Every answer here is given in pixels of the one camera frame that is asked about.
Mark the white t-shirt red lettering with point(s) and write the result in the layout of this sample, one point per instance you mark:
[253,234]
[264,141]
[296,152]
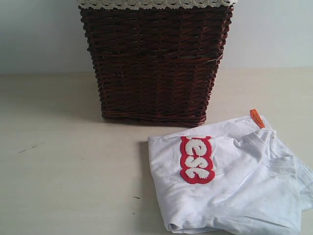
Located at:
[234,175]

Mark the dark red wicker basket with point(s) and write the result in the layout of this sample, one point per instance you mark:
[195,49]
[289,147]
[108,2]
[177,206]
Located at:
[156,66]

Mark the white lace fabric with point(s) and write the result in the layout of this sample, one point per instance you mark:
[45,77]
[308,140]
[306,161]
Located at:
[150,4]

